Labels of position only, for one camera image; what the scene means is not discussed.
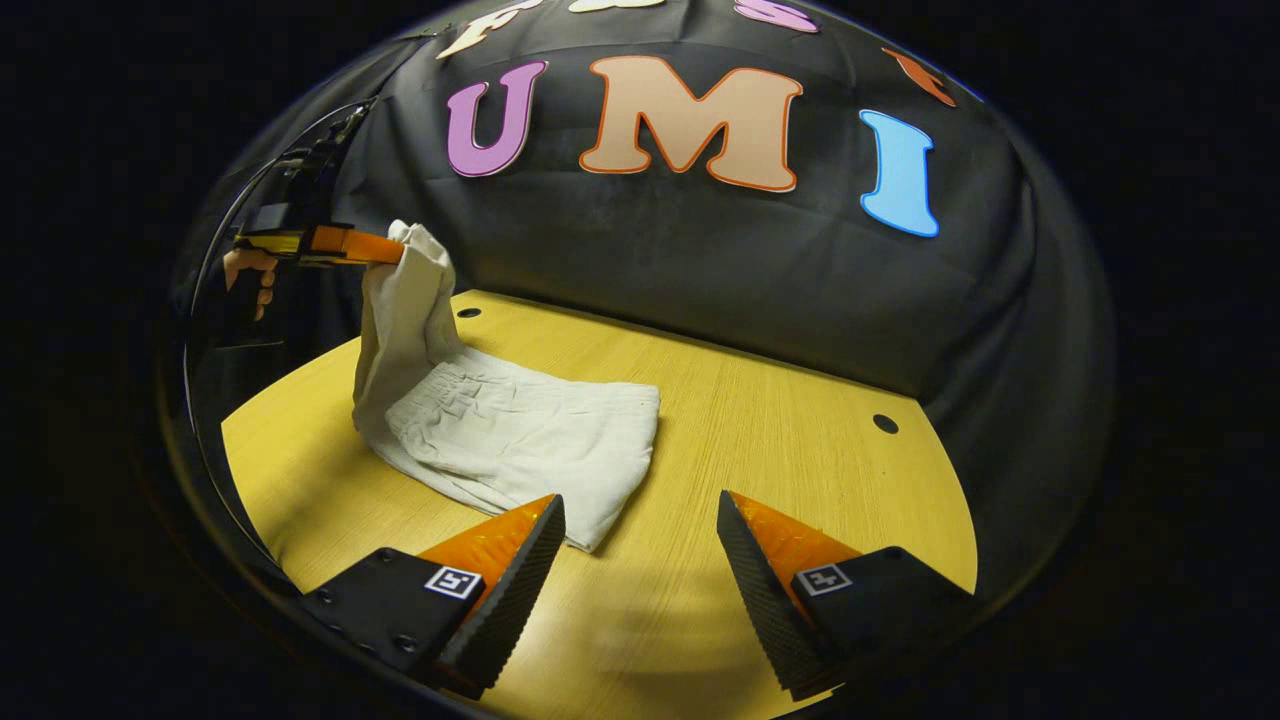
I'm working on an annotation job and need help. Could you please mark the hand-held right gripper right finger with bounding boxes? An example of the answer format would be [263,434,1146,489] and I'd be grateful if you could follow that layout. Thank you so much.
[715,489,979,703]

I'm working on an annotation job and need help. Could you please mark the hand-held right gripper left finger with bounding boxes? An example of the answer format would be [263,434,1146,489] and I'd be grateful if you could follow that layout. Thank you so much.
[298,492,568,703]

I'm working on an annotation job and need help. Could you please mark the white jeans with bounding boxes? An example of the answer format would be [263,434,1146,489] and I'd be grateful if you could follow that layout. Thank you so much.
[352,220,661,553]

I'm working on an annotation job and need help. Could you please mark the black backdrop cloth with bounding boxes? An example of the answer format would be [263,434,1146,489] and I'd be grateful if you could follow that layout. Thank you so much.
[165,0,1116,601]

